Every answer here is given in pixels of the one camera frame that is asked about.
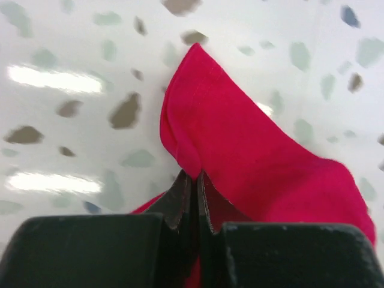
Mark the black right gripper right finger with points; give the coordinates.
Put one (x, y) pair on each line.
(237, 252)

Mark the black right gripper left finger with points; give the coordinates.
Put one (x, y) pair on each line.
(149, 249)

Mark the pink red t-shirt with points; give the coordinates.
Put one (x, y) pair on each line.
(208, 124)

